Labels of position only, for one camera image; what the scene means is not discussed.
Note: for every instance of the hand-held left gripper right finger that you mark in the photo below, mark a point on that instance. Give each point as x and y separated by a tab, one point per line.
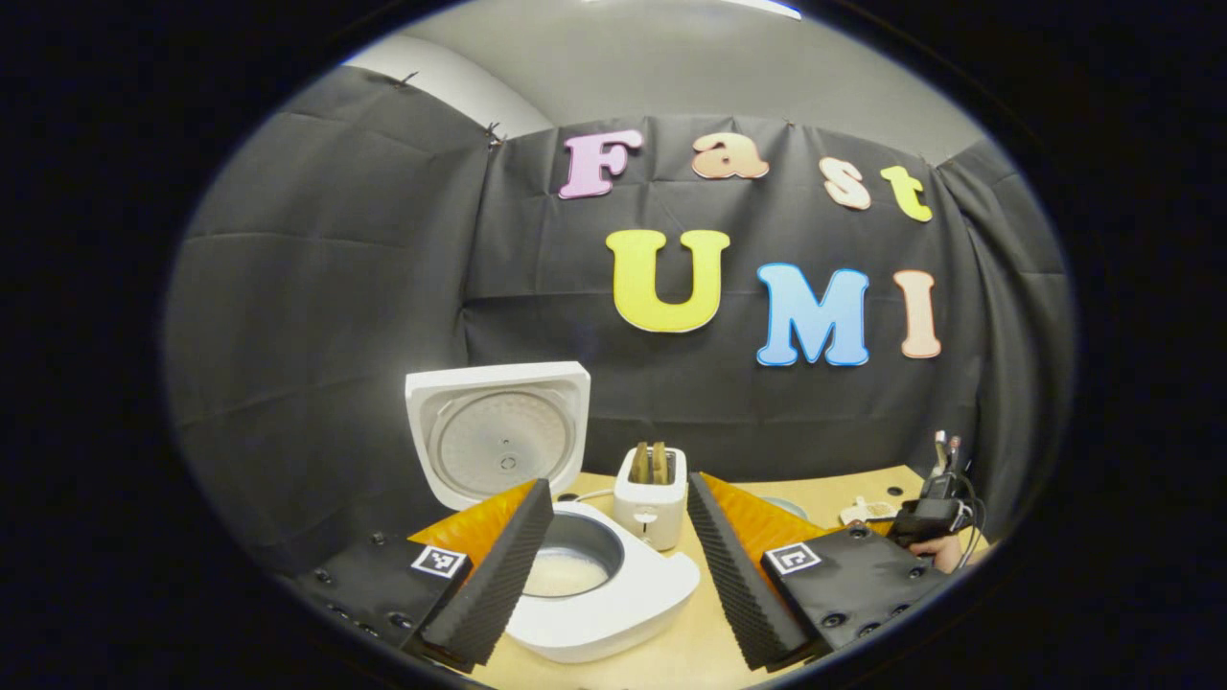
738	585

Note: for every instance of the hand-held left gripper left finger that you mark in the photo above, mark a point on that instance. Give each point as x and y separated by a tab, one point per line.
498	585

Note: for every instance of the white rice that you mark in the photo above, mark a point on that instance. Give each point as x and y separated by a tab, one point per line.
566	575

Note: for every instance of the white rice cooker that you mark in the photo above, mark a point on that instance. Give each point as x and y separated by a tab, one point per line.
498	431

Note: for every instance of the white divided grain dish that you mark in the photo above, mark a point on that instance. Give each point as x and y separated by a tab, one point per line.
863	510

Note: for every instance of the white toaster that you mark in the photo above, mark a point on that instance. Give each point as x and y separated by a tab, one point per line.
652	513

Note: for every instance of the brown bread slices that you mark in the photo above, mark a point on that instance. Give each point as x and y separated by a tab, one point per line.
649	462

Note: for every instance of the black backdrop cloth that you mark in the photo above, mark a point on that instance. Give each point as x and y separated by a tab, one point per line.
383	287

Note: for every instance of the ceiling light panel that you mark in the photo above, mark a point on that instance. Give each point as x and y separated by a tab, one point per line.
767	6

